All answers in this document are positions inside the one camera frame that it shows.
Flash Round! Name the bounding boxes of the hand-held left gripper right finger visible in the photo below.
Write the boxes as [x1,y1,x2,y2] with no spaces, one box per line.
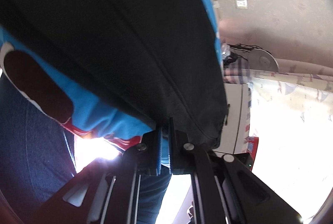
[168,117,303,224]

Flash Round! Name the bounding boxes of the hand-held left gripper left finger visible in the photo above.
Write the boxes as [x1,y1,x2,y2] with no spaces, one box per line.
[34,128,163,224]

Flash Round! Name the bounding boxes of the black pants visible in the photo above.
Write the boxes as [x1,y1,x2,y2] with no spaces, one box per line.
[0,0,229,150]

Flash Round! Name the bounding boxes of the red container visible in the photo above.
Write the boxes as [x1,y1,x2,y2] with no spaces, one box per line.
[246,136,260,162]

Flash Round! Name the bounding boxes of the white cabinet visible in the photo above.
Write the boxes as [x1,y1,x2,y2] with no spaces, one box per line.
[218,82,251,154]

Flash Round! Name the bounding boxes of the blue printed bedsheet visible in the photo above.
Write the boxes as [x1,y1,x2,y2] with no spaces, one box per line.
[0,0,227,166]

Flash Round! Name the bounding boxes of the white printed curtain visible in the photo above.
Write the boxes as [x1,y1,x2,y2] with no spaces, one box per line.
[248,58,333,136]

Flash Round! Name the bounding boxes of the plaid cloth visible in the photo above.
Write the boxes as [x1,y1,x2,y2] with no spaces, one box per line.
[223,58,254,85]

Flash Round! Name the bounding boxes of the clear small lamp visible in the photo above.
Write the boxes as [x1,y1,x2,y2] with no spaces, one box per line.
[221,43,232,59]

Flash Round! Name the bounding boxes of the person's blue jeans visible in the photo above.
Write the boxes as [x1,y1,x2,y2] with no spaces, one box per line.
[0,73,172,224]

